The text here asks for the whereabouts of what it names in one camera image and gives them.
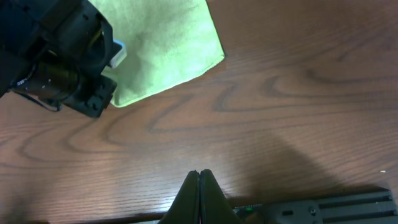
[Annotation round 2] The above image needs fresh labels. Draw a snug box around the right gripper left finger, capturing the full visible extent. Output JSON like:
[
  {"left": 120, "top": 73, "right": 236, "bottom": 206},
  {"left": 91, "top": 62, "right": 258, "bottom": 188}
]
[{"left": 159, "top": 170, "right": 200, "bottom": 224}]

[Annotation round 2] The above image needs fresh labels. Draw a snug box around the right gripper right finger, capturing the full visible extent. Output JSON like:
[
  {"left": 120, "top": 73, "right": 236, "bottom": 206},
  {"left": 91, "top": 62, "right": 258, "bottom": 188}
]
[{"left": 200, "top": 169, "right": 242, "bottom": 224}]

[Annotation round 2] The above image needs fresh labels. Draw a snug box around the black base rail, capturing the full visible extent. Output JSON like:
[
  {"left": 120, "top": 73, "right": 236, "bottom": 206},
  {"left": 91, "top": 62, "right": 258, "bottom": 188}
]
[{"left": 234, "top": 189, "right": 397, "bottom": 224}]

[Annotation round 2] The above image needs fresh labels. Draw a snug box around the green microfiber cloth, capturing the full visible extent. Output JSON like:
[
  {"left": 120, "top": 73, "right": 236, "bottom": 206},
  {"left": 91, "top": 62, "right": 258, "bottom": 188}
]
[{"left": 91, "top": 0, "right": 225, "bottom": 108}]

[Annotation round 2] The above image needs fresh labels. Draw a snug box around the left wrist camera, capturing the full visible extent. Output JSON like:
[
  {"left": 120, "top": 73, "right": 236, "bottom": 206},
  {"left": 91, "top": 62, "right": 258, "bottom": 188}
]
[{"left": 108, "top": 39, "right": 127, "bottom": 69}]

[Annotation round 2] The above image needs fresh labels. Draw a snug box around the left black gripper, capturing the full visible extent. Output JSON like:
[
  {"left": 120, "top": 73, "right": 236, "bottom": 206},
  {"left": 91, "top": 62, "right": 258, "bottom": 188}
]
[{"left": 1, "top": 0, "right": 117, "bottom": 118}]

